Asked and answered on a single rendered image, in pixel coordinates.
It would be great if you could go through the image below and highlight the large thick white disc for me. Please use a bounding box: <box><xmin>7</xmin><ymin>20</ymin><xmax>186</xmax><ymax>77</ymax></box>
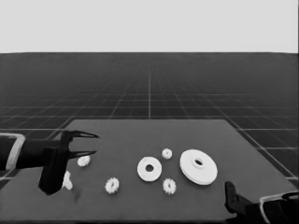
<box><xmin>178</xmin><ymin>148</ymin><xmax>219</xmax><ymax>186</ymax></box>

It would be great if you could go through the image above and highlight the small white toothed gear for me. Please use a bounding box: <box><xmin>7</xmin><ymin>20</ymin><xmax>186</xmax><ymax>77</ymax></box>
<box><xmin>161</xmin><ymin>147</ymin><xmax>174</xmax><ymax>161</ymax></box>

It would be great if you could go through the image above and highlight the small white T-shaped piece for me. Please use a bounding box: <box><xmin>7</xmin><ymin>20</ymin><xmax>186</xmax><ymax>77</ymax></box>
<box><xmin>62</xmin><ymin>170</ymin><xmax>74</xmax><ymax>191</ymax></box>

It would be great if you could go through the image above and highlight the white round carrier with pins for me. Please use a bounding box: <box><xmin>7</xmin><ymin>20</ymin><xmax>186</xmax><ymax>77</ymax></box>
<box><xmin>136</xmin><ymin>156</ymin><xmax>163</xmax><ymax>183</ymax></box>

